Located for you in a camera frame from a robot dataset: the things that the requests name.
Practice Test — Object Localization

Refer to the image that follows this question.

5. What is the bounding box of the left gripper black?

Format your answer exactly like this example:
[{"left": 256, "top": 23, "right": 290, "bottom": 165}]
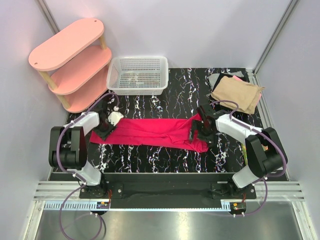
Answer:
[{"left": 92, "top": 116, "right": 118, "bottom": 141}]

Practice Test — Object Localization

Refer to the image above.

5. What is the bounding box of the folded beige t shirt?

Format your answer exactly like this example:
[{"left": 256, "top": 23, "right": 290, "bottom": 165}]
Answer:
[{"left": 211, "top": 76, "right": 265, "bottom": 115}]

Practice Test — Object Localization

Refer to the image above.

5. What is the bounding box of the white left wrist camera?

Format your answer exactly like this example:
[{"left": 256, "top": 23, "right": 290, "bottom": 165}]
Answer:
[{"left": 107, "top": 111, "right": 124, "bottom": 126}]

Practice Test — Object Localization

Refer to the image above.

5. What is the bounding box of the pink three-tier shelf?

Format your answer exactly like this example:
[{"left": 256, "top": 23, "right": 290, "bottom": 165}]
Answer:
[{"left": 28, "top": 18, "right": 112, "bottom": 113}]

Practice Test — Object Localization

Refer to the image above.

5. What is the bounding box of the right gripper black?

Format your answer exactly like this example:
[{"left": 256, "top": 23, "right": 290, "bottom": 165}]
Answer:
[{"left": 188, "top": 119, "right": 219, "bottom": 148}]

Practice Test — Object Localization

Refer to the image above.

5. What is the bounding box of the red t shirt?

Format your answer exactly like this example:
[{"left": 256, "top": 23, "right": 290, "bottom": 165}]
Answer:
[{"left": 89, "top": 114, "right": 209, "bottom": 153}]

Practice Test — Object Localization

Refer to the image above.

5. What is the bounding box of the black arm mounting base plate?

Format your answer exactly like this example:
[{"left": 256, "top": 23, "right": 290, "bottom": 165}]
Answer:
[{"left": 79, "top": 173, "right": 257, "bottom": 200}]

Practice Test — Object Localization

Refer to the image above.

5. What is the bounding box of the grey folded cloth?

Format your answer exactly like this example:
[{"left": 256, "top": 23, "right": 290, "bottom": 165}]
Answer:
[{"left": 208, "top": 71, "right": 245, "bottom": 89}]

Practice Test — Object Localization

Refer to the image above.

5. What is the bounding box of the pink folded cloth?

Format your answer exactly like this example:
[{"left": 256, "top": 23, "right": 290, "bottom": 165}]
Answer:
[{"left": 232, "top": 75, "right": 262, "bottom": 104}]

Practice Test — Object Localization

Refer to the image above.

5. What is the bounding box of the white perforated plastic basket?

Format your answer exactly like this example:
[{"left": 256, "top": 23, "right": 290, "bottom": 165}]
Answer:
[{"left": 106, "top": 56, "right": 169, "bottom": 96}]

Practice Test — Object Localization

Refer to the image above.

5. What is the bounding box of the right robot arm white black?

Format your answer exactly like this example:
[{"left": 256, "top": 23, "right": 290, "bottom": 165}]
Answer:
[{"left": 189, "top": 104, "right": 288, "bottom": 199}]

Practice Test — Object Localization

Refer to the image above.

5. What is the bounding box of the green treehouse book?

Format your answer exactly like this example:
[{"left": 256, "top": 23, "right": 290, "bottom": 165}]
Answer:
[{"left": 241, "top": 144, "right": 248, "bottom": 165}]

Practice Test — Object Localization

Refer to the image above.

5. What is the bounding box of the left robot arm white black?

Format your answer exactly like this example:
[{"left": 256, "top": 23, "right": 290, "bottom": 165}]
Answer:
[{"left": 48, "top": 111, "right": 124, "bottom": 198}]

